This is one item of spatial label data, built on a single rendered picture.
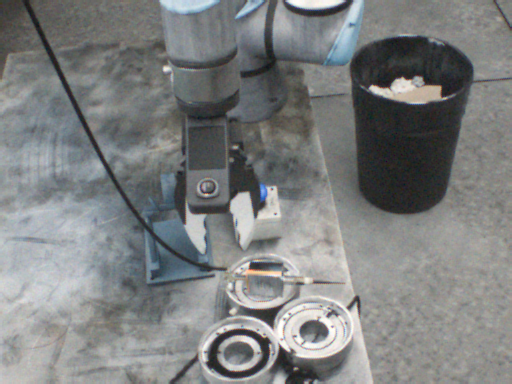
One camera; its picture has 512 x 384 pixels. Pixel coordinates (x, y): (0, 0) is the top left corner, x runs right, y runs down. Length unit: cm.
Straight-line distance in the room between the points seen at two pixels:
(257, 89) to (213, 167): 60
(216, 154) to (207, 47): 11
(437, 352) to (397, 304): 18
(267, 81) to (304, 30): 15
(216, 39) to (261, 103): 63
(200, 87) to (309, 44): 52
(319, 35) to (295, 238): 33
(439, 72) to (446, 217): 42
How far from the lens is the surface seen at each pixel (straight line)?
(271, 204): 124
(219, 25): 84
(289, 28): 137
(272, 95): 149
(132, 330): 116
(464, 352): 214
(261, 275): 111
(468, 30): 331
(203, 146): 88
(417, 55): 246
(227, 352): 110
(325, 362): 107
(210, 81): 86
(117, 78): 165
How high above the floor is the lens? 169
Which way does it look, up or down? 45 degrees down
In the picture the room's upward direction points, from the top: 5 degrees counter-clockwise
